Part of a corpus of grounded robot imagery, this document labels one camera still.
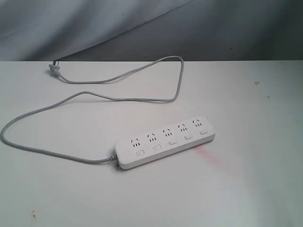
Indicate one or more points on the white five-outlet power strip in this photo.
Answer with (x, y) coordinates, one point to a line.
(167, 140)

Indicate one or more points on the grey backdrop cloth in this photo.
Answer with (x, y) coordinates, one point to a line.
(145, 30)

